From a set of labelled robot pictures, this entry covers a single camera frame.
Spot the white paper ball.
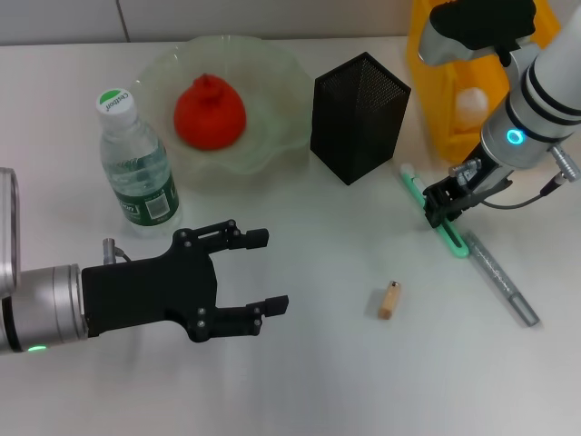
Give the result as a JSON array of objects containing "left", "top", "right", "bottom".
[{"left": 454, "top": 87, "right": 491, "bottom": 134}]

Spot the green utility knife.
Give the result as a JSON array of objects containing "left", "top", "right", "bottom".
[{"left": 399, "top": 163, "right": 469, "bottom": 260}]

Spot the clear green-label water bottle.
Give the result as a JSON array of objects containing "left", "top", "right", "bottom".
[{"left": 94, "top": 89, "right": 183, "bottom": 241}]

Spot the yellow plastic storage bin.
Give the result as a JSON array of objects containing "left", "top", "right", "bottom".
[{"left": 405, "top": 0, "right": 562, "bottom": 164}]

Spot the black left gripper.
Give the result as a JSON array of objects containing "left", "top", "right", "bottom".
[{"left": 80, "top": 219, "right": 291, "bottom": 345}]

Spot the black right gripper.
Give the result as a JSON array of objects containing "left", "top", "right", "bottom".
[{"left": 422, "top": 146, "right": 515, "bottom": 230}]

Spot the small wooden usb stick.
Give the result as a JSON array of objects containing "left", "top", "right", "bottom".
[{"left": 377, "top": 281, "right": 403, "bottom": 321}]

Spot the right wrist cable with plugs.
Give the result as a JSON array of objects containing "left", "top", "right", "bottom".
[{"left": 448, "top": 144, "right": 581, "bottom": 211}]

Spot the black mesh pen holder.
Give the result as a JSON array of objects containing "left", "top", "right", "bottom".
[{"left": 310, "top": 52, "right": 413, "bottom": 186}]

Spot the green glass fruit plate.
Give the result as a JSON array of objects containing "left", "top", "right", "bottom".
[{"left": 133, "top": 35, "right": 315, "bottom": 193}]

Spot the grey marker pen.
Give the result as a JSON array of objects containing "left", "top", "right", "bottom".
[{"left": 464, "top": 230, "right": 542, "bottom": 328}]

